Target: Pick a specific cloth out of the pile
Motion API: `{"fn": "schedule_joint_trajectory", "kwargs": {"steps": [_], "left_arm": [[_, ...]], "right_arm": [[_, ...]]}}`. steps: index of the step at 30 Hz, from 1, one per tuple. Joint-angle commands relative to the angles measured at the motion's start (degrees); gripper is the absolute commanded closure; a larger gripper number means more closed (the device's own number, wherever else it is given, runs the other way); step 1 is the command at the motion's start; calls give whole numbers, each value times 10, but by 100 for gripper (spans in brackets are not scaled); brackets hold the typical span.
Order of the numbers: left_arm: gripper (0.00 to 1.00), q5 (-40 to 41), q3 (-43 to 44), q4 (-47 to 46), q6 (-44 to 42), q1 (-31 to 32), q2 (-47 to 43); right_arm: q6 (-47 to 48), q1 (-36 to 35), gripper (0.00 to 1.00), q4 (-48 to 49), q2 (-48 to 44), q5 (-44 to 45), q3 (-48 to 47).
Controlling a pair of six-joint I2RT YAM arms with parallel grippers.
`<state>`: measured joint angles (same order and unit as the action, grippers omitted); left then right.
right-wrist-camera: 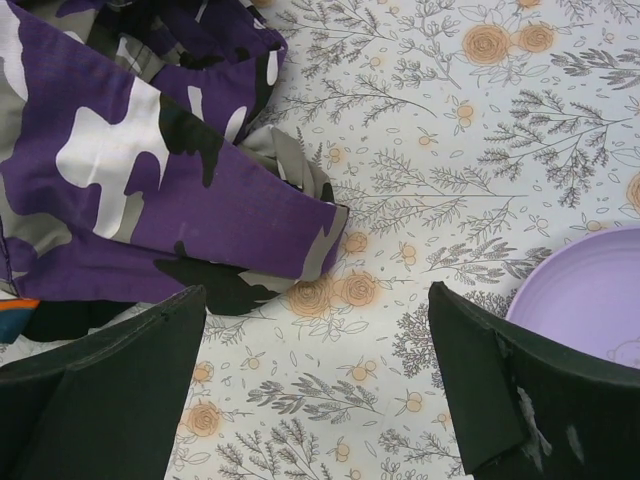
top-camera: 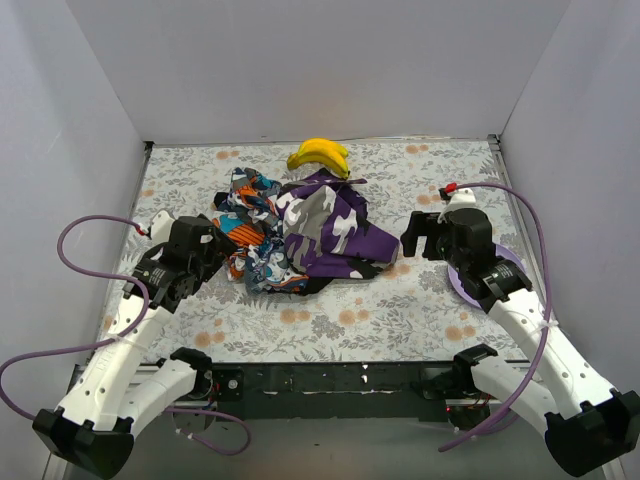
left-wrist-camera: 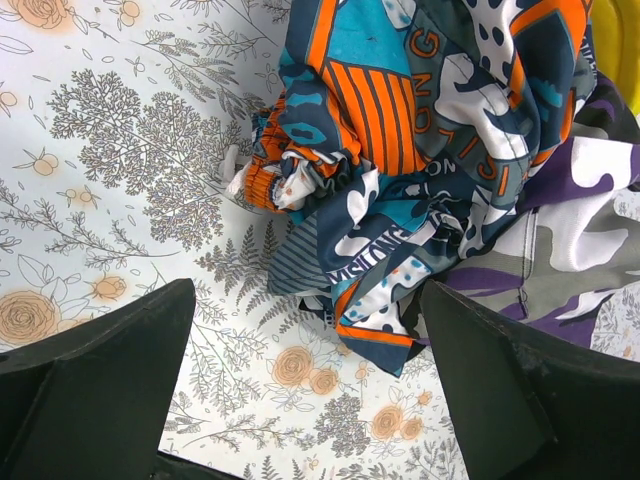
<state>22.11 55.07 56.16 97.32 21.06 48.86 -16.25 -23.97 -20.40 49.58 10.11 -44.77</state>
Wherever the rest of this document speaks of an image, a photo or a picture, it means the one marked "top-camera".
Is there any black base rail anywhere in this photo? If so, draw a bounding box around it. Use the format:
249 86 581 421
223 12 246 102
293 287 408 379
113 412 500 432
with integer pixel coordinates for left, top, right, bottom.
211 361 453 421

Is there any lilac plate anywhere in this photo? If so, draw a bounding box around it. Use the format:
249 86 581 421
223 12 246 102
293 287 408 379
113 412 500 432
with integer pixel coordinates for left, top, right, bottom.
447 244 526 309

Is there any floral table mat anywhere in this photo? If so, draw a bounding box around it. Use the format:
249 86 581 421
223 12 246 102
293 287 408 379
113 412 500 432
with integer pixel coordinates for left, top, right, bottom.
133 138 536 363

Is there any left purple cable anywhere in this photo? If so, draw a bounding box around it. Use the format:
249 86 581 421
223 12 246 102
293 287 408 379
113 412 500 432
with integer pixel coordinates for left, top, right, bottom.
0 214 151 421

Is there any yellow banana bunch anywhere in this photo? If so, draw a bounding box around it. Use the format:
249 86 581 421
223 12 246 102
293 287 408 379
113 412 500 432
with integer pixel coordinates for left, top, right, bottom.
287 138 350 179

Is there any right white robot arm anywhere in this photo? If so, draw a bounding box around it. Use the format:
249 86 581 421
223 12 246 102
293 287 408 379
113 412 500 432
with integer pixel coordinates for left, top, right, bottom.
401 208 639 477

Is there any purple camouflage cloth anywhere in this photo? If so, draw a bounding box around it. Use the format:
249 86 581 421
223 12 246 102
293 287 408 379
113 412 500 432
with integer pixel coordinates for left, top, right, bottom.
276 168 400 280

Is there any black cloth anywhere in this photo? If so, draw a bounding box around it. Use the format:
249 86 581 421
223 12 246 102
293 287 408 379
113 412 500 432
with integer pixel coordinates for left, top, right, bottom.
267 274 333 296

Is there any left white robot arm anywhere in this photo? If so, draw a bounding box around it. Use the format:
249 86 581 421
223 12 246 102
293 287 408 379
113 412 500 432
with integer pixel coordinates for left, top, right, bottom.
32 211 235 479

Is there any colourful orange blue patterned cloth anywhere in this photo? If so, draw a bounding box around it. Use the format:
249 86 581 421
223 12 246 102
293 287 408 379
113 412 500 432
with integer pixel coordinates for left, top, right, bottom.
213 168 309 294

